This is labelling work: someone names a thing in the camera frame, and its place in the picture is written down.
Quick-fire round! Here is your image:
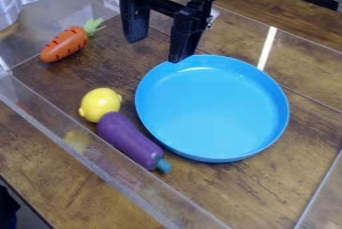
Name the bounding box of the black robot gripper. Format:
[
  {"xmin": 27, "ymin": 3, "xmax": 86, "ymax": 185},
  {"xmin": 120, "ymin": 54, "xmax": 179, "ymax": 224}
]
[{"xmin": 120, "ymin": 0, "xmax": 219, "ymax": 63}]

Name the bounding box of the yellow toy lemon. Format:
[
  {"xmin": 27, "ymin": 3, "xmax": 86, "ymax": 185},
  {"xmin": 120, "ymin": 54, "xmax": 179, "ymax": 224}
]
[{"xmin": 79, "ymin": 87, "xmax": 123, "ymax": 123}]

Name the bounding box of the purple toy eggplant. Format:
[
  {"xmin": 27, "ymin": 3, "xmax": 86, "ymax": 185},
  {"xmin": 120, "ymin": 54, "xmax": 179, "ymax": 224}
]
[{"xmin": 96, "ymin": 112, "xmax": 171, "ymax": 173}]

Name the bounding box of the blue round tray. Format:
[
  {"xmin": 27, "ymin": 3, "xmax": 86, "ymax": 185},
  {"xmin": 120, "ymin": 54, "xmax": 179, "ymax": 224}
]
[{"xmin": 135, "ymin": 55, "xmax": 290, "ymax": 163}]

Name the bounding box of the orange toy carrot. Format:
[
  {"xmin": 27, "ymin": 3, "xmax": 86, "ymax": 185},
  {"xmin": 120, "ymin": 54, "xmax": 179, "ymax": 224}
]
[{"xmin": 40, "ymin": 18, "xmax": 104, "ymax": 63}]

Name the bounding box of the clear acrylic enclosure wall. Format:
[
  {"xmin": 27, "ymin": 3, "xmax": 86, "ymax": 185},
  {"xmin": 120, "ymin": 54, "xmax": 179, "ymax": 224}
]
[{"xmin": 0, "ymin": 0, "xmax": 342, "ymax": 229}]

